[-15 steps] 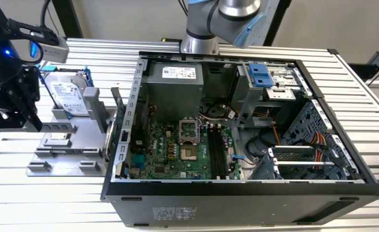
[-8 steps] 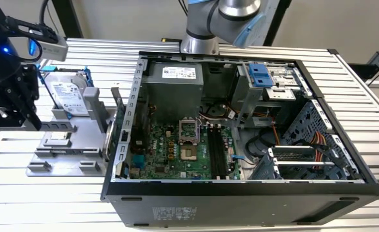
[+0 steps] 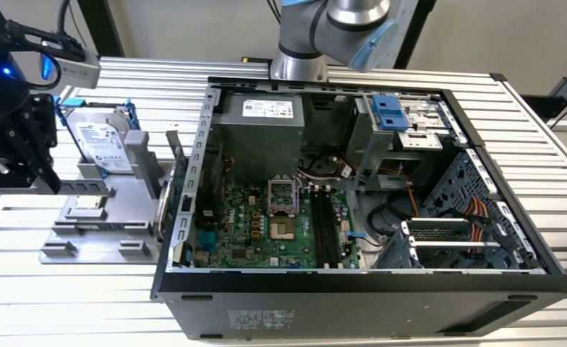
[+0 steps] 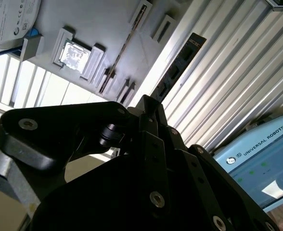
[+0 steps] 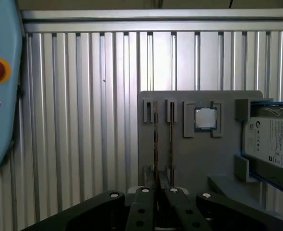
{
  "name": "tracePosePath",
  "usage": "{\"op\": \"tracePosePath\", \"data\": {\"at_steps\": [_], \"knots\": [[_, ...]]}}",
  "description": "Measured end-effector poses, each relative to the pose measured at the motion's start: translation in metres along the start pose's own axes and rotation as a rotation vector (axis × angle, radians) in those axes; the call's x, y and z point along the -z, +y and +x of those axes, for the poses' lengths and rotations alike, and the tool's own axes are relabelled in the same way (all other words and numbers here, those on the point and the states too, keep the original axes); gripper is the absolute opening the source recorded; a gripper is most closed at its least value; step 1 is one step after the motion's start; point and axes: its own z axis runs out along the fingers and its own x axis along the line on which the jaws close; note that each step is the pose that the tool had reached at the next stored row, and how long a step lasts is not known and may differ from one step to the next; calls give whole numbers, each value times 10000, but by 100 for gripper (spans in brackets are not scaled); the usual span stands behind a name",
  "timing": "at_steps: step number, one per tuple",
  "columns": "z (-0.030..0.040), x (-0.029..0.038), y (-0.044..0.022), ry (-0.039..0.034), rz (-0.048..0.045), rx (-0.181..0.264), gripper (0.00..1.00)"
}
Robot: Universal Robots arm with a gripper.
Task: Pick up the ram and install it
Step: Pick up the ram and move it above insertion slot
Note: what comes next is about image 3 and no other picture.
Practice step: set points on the small yellow black plug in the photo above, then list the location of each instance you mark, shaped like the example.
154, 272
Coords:
247, 60

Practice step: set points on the silver CPU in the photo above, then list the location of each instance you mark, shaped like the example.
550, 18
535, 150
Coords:
91, 203

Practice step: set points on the grey power supply unit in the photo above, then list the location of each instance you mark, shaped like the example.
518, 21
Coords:
259, 152

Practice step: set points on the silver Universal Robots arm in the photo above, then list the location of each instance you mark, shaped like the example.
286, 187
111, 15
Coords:
355, 14

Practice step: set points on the black PC case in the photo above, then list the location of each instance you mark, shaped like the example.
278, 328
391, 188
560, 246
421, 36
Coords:
313, 311

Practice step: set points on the blue expansion slot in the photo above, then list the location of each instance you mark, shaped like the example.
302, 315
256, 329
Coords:
207, 241

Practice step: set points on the green graphics card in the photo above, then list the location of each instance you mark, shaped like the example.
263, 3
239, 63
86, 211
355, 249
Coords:
178, 159

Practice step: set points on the blue drive latch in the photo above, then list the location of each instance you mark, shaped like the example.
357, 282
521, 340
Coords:
387, 112

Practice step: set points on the black RAM slot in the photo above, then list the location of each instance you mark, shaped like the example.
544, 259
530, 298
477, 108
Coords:
319, 227
333, 227

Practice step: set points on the small silver wrist camera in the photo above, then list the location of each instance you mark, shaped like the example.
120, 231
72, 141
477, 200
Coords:
79, 72

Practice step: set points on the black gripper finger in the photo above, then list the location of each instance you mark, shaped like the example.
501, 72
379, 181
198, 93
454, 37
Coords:
4, 180
43, 170

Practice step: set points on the hard disk in blue carrier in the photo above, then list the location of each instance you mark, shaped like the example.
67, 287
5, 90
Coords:
100, 141

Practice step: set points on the metal drive cage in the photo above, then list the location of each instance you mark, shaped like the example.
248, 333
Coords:
418, 141

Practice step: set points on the grey parts rack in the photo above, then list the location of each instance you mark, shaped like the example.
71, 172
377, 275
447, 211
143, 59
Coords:
119, 217

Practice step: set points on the green motherboard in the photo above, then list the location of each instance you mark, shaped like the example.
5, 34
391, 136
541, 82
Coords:
283, 254

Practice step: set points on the CPU socket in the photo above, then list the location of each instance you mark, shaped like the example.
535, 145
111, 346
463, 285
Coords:
282, 228

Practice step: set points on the thin locking lever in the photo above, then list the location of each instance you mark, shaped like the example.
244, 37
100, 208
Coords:
297, 199

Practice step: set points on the black frame post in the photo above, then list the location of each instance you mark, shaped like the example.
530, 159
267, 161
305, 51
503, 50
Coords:
104, 29
421, 21

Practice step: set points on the metal disk bay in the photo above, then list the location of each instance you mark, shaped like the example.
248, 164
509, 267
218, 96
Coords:
457, 244

